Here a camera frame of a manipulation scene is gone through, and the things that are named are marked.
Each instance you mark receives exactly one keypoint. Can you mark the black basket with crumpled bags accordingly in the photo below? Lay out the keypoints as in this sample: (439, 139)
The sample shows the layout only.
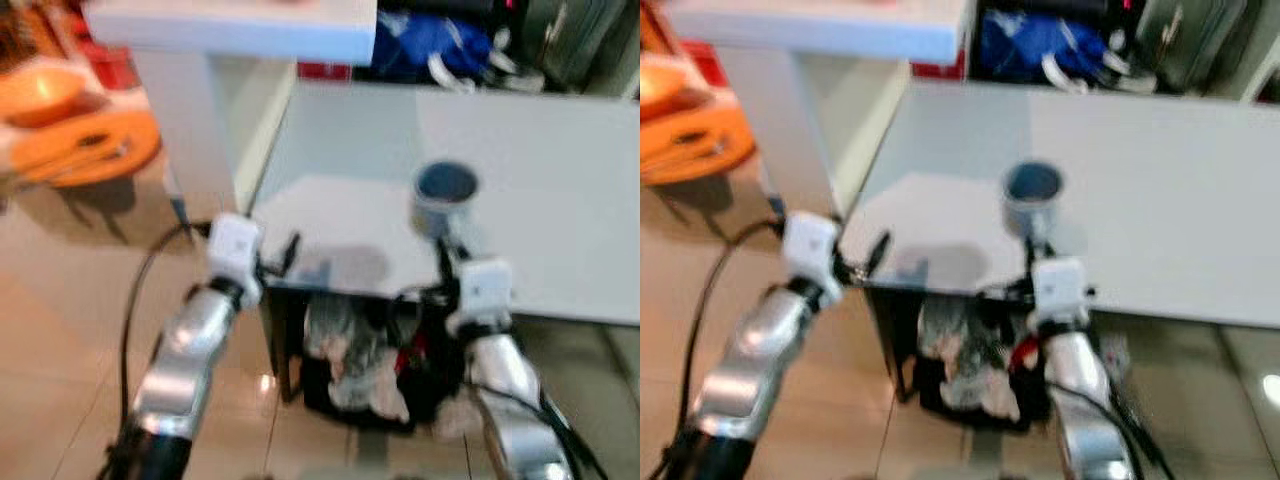
(340, 390)
(950, 385)

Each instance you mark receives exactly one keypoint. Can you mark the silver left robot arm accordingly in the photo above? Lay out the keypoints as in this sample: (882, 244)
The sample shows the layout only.
(750, 350)
(190, 350)

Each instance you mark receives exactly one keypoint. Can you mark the white counter table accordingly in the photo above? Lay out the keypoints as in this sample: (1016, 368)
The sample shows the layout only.
(820, 30)
(230, 30)

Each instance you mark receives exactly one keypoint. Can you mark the grey enamel mug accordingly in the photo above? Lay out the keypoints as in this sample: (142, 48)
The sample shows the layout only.
(1030, 215)
(440, 215)

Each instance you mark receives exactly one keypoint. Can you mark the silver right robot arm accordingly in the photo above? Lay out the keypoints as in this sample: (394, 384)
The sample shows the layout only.
(1080, 390)
(500, 380)

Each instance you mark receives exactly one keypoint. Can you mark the red and white carton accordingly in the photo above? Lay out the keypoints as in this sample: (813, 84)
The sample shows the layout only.
(322, 71)
(938, 71)

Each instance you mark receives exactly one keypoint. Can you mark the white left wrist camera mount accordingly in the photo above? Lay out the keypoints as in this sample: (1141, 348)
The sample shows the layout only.
(235, 245)
(810, 245)

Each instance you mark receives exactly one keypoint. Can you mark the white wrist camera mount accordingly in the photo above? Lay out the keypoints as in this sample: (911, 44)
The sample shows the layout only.
(235, 245)
(810, 245)
(1060, 285)
(485, 285)

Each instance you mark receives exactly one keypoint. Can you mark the blue shopping bag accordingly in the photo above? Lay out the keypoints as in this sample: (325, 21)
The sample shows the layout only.
(1020, 45)
(420, 45)

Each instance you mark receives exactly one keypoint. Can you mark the grey green suitcase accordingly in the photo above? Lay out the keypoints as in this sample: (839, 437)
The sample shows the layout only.
(580, 40)
(1190, 40)

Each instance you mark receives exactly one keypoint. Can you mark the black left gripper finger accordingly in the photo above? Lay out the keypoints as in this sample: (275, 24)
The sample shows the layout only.
(291, 252)
(879, 252)

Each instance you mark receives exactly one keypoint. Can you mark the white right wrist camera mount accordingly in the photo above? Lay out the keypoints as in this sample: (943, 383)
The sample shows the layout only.
(485, 285)
(1060, 285)

